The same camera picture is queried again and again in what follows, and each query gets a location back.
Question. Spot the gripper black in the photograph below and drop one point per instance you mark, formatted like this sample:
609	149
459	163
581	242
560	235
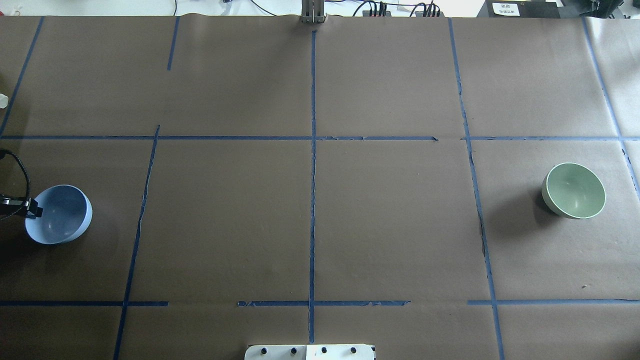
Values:
19	205

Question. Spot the blue bowl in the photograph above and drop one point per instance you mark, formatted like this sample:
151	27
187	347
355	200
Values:
62	214

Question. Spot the green bowl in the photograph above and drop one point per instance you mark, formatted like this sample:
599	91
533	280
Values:
572	191

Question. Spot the orange black connector far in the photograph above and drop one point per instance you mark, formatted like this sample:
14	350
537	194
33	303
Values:
377	9

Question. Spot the orange black connector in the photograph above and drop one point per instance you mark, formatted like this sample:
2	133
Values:
377	9
426	10

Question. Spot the orange black connector near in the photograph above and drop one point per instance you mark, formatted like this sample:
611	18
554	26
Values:
426	10

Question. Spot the black power supply box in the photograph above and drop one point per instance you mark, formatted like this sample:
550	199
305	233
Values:
533	9

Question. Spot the white camera pole with base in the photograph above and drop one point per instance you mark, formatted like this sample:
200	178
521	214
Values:
349	351

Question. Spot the aluminium frame post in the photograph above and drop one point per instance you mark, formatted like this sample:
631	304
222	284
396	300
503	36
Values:
313	11

